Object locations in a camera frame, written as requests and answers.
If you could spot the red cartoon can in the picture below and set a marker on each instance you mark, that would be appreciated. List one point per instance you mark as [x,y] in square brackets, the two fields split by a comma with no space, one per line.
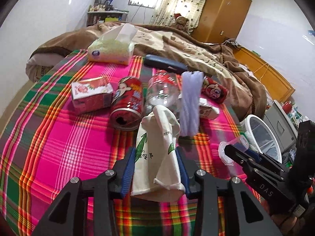
[127,104]
[214,90]

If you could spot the cluttered wall shelf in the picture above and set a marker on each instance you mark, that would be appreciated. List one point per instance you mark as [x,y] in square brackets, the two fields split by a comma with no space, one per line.
[104,12]

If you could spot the clear plastic bottle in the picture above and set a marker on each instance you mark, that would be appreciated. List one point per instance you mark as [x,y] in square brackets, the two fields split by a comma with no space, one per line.
[163,90]

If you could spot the brown beige bed blanket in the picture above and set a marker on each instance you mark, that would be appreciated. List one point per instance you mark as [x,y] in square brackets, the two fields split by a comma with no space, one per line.
[246,94]

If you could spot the green tissue pack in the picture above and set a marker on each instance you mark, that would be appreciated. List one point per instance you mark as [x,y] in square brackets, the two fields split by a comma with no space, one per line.
[114,46]

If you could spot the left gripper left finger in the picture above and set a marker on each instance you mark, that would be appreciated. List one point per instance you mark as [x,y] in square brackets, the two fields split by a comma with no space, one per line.
[68,213]

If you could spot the white trash bin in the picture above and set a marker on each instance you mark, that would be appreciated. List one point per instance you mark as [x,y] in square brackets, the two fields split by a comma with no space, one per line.
[260,137]

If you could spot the dark blue glasses case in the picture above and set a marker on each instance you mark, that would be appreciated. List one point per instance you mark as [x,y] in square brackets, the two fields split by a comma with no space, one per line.
[165,64]

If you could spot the red cup on nightstand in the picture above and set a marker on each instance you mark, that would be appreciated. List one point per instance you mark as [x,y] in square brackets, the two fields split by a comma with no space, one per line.
[287,107]

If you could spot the patterned paper cup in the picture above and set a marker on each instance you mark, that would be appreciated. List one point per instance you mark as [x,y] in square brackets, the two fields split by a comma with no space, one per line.
[207,111]

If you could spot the floral curtain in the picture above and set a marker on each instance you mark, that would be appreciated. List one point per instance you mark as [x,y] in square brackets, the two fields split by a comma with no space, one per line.
[165,11]

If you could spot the red white carton box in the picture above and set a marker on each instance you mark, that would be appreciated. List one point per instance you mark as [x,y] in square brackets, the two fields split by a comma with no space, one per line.
[91,94]

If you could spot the red cartoon can near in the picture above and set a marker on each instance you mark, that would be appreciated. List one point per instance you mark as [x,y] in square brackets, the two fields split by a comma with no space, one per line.
[127,104]

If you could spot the long white foam net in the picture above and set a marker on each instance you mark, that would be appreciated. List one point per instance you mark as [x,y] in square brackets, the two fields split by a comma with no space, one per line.
[190,112]

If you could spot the teddy bear santa hat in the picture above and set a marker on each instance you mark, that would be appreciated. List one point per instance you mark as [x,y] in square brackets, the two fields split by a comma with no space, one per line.
[180,23]

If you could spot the orange wooden wardrobe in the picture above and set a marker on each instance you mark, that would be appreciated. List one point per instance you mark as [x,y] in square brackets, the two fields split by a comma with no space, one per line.
[221,20]

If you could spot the grey drawer nightstand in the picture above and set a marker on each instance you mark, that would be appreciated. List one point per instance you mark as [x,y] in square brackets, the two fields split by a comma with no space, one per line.
[281,126]

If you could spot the red cartoon can far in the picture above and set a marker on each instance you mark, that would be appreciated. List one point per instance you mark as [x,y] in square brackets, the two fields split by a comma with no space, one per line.
[214,90]

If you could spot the wooden headboard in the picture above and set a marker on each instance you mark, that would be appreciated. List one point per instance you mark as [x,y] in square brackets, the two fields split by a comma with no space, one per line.
[278,86]

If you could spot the clear plastic lidded cup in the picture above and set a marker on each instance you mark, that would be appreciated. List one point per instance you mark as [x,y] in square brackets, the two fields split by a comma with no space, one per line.
[229,152]

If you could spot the right hand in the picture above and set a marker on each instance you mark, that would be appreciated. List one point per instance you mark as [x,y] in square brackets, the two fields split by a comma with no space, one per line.
[291,225]

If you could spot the white paper cup green print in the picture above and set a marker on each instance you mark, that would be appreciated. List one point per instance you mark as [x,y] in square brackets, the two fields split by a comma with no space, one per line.
[156,171]

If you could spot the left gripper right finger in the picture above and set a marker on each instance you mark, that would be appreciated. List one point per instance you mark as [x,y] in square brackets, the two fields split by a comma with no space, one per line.
[243,213]

